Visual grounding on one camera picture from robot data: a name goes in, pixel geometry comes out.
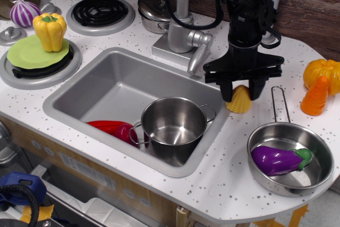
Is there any orange toy carrot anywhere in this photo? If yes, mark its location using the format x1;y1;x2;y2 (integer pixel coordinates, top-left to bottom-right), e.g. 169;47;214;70
300;76;329;116

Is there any purple toy eggplant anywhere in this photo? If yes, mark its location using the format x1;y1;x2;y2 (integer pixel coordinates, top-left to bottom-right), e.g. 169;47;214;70
251;146;313;176

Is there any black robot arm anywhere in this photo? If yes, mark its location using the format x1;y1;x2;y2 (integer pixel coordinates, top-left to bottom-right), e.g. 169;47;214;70
203;0;284;102

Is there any silver toy faucet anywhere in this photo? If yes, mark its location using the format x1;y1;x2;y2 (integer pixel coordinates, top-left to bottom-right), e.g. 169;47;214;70
152;0;214;74

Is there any blue clamp handle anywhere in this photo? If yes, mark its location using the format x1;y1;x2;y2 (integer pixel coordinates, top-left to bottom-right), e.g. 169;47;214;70
1;172;47;211

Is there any orange toy pumpkin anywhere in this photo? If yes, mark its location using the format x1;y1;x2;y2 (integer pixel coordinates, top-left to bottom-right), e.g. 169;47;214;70
303;59;339;96

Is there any grey plastic sink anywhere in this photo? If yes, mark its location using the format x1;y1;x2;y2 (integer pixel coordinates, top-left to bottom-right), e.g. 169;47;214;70
43;47;229;178

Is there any back right stove burner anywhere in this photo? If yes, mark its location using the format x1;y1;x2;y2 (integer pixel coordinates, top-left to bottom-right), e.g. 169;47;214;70
66;0;135;37

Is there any steel frying pan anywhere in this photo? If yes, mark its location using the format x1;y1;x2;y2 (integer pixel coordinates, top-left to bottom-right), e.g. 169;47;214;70
246;86;335;198

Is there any green plastic plate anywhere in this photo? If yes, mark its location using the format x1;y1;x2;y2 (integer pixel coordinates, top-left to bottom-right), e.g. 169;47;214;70
7;35;70;69

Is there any front left stove burner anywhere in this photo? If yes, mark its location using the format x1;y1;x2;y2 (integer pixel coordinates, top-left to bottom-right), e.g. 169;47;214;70
1;41;82;90

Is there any red toy pepper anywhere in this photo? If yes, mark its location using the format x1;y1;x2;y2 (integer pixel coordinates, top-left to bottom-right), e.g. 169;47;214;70
87;120;140;148

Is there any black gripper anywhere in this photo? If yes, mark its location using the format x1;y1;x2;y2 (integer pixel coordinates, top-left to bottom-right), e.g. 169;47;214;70
203;44;284;102

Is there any black braided hose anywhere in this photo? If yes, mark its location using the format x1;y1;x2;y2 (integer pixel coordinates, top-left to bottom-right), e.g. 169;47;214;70
0;184;40;224

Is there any steel pot in sink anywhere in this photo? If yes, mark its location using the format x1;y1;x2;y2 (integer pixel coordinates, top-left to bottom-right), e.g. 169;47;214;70
129;97;217;166

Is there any yellow toy corn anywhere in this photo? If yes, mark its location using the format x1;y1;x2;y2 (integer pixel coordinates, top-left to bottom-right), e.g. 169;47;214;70
226;85;252;113

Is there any yellow toy bell pepper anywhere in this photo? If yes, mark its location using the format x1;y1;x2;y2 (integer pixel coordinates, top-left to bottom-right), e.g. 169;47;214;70
32;13;67;52

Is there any purple striped toy onion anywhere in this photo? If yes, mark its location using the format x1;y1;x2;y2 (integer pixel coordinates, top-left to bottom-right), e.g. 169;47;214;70
10;0;41;27

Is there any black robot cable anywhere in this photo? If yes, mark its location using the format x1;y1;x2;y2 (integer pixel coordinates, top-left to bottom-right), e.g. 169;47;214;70
164;0;224;30

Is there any small lidded steel pot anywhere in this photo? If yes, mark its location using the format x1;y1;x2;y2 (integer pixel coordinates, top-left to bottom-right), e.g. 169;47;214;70
138;0;171;34

